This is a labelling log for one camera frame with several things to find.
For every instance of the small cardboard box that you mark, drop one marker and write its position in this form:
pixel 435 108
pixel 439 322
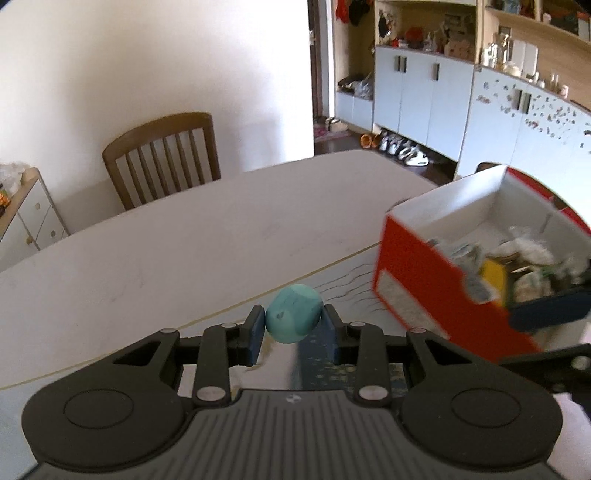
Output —
pixel 459 47

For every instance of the plastic bag in cabinet nook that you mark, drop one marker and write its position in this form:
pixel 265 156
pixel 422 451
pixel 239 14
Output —
pixel 364 87

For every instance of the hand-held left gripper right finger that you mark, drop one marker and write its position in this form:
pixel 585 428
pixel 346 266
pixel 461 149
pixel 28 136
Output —
pixel 332 332

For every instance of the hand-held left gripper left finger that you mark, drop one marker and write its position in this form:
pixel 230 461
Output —
pixel 254 332

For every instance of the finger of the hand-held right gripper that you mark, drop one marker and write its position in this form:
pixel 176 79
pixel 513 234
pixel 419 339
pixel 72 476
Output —
pixel 558 367
pixel 549 314

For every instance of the black hat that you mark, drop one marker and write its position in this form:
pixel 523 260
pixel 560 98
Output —
pixel 359 11

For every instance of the dark brown door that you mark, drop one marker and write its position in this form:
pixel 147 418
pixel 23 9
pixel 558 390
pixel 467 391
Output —
pixel 318 69

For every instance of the patterned red rug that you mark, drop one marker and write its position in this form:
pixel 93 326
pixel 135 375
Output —
pixel 323 134

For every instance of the white sideboard with wooden top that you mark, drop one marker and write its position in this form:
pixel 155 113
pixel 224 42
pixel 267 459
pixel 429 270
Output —
pixel 32 217

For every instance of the row of sneakers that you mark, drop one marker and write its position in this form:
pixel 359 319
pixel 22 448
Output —
pixel 406 152

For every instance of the small yellow box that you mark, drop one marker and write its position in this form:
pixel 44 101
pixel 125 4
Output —
pixel 496 277

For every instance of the pair of white slippers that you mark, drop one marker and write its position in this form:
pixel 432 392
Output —
pixel 335 123

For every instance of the clear plastic bags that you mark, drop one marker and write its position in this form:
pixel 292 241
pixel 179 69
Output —
pixel 11 171

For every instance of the red cardboard box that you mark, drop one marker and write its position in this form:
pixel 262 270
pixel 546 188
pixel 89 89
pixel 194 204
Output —
pixel 415 277

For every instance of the teal ball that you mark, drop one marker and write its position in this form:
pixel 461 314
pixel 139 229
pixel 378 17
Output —
pixel 293 314

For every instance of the red ornament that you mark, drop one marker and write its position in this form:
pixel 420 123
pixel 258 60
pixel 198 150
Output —
pixel 415 33

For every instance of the wooden slat-back chair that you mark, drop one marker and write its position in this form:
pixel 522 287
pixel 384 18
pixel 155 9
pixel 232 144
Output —
pixel 157 134

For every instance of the pair of orange slippers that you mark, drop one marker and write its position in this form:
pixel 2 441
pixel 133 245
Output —
pixel 368 141

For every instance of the white wall cabinets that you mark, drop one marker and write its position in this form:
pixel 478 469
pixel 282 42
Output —
pixel 415 92

